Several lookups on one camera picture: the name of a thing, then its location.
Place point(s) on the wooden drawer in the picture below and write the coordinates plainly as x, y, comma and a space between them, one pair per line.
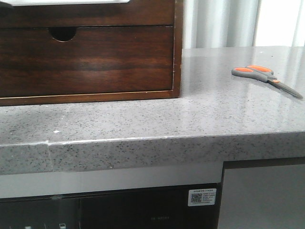
135, 12
95, 60

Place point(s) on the grey orange scissors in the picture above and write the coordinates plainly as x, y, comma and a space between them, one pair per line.
265, 75

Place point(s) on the dark wooden drawer cabinet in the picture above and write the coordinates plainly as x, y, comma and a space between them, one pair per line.
64, 34

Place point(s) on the black built-in appliance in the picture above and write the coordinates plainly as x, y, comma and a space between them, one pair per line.
138, 208

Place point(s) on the white QR code sticker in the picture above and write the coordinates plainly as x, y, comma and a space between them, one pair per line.
202, 197

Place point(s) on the white curtain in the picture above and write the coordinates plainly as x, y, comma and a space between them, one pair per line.
243, 23

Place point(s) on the grey cabinet door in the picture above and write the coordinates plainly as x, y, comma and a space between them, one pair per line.
263, 194

